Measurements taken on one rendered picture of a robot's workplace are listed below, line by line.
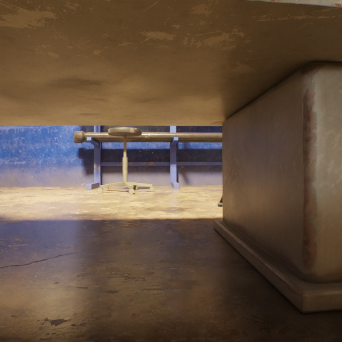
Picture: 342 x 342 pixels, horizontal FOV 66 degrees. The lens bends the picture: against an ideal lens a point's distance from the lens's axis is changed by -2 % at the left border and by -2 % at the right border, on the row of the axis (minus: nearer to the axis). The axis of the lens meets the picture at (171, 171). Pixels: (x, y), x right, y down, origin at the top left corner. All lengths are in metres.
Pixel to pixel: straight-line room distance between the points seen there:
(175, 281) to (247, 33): 0.45
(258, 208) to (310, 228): 0.21
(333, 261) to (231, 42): 0.38
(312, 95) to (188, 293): 0.39
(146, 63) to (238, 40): 0.16
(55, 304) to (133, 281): 0.15
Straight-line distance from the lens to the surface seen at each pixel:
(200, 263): 0.67
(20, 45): 0.46
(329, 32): 0.44
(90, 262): 0.69
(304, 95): 0.50
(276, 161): 0.57
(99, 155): 3.62
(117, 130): 2.61
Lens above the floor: 0.22
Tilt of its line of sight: level
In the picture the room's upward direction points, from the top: straight up
